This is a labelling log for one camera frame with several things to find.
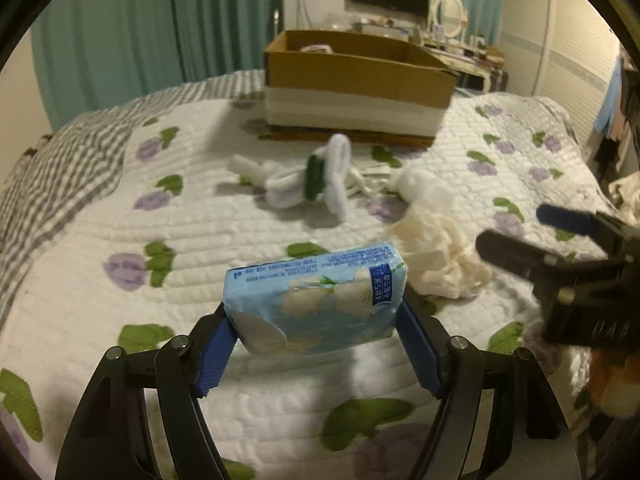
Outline person's right hand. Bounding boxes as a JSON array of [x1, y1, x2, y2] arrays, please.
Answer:
[[588, 349, 640, 419]]

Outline white dressing table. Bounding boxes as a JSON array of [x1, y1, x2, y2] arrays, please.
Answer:
[[434, 46, 509, 93]]

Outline grey striped bed sheet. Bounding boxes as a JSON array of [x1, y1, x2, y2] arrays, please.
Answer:
[[1, 70, 265, 318]]

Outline white oval vanity mirror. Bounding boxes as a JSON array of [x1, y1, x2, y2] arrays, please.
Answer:
[[430, 0, 469, 40]]

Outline cream cloth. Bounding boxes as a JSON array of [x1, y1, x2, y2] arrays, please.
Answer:
[[387, 164, 496, 300]]

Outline blue tissue pack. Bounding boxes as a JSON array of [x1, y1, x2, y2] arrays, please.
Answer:
[[222, 243, 408, 358]]

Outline white louvred wardrobe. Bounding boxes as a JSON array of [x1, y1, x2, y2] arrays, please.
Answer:
[[498, 0, 620, 146]]

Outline brown cardboard box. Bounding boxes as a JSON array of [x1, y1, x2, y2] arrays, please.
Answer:
[[264, 30, 458, 148]]

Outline large teal curtain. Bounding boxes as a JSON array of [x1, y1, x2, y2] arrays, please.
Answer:
[[32, 0, 283, 129]]

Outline white plastic connector piece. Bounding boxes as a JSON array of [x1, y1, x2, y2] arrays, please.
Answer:
[[227, 155, 273, 186]]

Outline white and green fuzzy loops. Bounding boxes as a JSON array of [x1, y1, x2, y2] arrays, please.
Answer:
[[265, 133, 352, 221]]

